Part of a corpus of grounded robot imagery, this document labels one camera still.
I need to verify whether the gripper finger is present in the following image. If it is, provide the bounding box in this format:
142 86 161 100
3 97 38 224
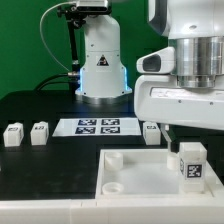
160 124 178 153

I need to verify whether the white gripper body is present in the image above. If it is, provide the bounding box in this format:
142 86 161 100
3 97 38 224
134 75 224 130

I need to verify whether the white square table top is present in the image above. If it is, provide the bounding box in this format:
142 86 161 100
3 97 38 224
95 149 224 199

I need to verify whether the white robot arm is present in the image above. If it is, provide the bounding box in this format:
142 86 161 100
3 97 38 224
76 0 224 130

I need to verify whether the white L-shaped obstacle fence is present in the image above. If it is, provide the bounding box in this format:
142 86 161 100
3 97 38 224
0 151 224 224

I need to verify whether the white sheet with markers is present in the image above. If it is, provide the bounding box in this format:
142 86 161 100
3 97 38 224
53 117 141 137

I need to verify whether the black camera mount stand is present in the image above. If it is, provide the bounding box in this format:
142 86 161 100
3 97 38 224
56 0 113 91

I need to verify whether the black cable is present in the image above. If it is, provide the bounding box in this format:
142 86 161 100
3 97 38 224
33 73 78 92

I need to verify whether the grey cable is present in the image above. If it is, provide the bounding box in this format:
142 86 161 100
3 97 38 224
39 0 78 73

